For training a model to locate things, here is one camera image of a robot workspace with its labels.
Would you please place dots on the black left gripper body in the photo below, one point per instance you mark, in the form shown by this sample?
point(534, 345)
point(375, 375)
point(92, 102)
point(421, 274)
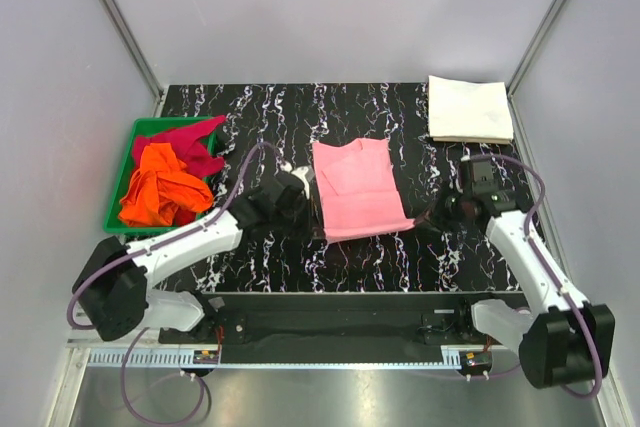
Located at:
point(294, 219)

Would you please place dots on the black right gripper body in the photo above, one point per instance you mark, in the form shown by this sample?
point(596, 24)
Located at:
point(455, 203)

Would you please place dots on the pink t shirt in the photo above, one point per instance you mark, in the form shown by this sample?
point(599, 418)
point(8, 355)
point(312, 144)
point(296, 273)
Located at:
point(358, 194)

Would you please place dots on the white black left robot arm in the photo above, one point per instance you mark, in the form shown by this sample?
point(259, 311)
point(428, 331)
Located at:
point(117, 288)

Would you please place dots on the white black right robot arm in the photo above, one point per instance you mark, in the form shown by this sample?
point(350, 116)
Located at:
point(545, 287)

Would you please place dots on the white folded cloth stack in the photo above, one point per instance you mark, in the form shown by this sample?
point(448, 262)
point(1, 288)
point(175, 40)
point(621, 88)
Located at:
point(459, 108)

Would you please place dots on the wooden board under cloth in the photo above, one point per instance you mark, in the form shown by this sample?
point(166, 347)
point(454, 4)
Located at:
point(474, 139)

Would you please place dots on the magenta t shirt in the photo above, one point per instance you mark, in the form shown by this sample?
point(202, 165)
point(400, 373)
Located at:
point(193, 140)

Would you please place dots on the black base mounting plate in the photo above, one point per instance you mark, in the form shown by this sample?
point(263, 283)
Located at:
point(333, 329)

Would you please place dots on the orange t shirt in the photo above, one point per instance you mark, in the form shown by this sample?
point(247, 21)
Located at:
point(161, 193)

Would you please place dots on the green plastic bin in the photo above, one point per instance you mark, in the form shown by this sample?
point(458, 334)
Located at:
point(112, 224)

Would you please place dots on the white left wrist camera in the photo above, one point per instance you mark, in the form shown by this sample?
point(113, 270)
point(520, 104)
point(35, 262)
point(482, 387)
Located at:
point(305, 174)

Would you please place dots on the left aluminium corner post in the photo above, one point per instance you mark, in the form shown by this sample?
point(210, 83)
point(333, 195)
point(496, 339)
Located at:
point(126, 35)

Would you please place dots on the aluminium corner post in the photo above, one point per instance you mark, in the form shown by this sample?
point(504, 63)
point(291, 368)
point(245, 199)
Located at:
point(126, 35)
point(544, 28)

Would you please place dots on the aluminium front frame rail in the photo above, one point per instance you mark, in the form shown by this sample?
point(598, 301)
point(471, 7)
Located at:
point(464, 358)

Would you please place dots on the right aluminium corner post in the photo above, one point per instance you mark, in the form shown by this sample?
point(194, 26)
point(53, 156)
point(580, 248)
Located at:
point(544, 28)

